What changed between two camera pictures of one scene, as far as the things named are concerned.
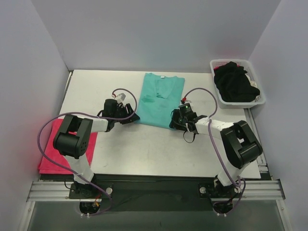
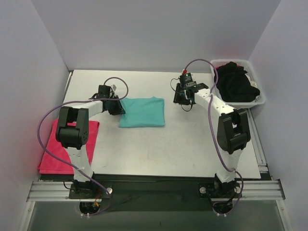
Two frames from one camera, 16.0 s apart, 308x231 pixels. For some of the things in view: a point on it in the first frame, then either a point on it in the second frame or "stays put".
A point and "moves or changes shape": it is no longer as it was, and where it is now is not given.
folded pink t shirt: (46, 167) stays put
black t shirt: (233, 83) stays put
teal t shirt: (160, 95) moves or changes shape
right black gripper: (177, 121) -> (179, 95)
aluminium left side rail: (70, 72) stays put
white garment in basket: (251, 83) stays put
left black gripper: (125, 112) -> (118, 107)
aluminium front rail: (250, 190) stays put
